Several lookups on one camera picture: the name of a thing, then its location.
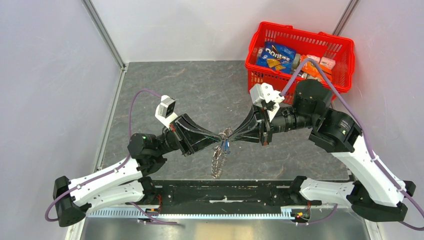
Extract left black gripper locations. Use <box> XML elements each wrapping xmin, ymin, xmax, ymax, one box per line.
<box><xmin>155</xmin><ymin>113</ymin><xmax>223</xmax><ymax>157</ymax></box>

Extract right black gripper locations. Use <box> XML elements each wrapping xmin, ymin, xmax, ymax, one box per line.
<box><xmin>228</xmin><ymin>102</ymin><xmax>318</xmax><ymax>146</ymax></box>

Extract blue-headed key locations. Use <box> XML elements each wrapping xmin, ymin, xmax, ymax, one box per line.
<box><xmin>221</xmin><ymin>139</ymin><xmax>230</xmax><ymax>155</ymax></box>

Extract round keyring disc with keys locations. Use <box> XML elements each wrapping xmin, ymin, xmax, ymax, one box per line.
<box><xmin>211</xmin><ymin>127</ymin><xmax>233</xmax><ymax>179</ymax></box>

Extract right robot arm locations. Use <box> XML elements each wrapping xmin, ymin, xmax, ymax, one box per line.
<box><xmin>229</xmin><ymin>79</ymin><xmax>416</xmax><ymax>222</ymax></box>

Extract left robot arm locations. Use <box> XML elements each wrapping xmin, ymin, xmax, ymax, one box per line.
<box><xmin>44</xmin><ymin>113</ymin><xmax>222</xmax><ymax>227</ymax></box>

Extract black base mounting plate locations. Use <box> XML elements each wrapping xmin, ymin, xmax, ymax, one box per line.
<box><xmin>138</xmin><ymin>179</ymin><xmax>322</xmax><ymax>215</ymax></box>

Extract blue Doritos bag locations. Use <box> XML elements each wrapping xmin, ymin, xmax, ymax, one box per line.
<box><xmin>256</xmin><ymin>41</ymin><xmax>297</xmax><ymax>74</ymax></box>

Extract red plastic shopping basket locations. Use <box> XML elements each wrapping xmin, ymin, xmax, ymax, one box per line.
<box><xmin>245</xmin><ymin>21</ymin><xmax>356</xmax><ymax>113</ymax></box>

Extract orange snack box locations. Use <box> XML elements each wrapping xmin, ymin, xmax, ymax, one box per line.
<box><xmin>300</xmin><ymin>54</ymin><xmax>332</xmax><ymax>83</ymax></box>

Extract pink small box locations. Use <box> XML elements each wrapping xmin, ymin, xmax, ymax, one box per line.
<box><xmin>319</xmin><ymin>57</ymin><xmax>336</xmax><ymax>70</ymax></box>

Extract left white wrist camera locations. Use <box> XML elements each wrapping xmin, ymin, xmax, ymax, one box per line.
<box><xmin>155</xmin><ymin>95</ymin><xmax>178</xmax><ymax>129</ymax></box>

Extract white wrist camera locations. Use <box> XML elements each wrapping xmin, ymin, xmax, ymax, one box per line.
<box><xmin>155</xmin><ymin>95</ymin><xmax>178</xmax><ymax>129</ymax></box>
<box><xmin>249</xmin><ymin>83</ymin><xmax>285</xmax><ymax>122</ymax></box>

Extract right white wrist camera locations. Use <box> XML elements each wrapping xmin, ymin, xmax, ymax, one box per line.
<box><xmin>249</xmin><ymin>83</ymin><xmax>285</xmax><ymax>122</ymax></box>

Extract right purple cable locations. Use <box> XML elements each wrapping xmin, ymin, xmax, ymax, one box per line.
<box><xmin>279</xmin><ymin>57</ymin><xmax>424</xmax><ymax>232</ymax></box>

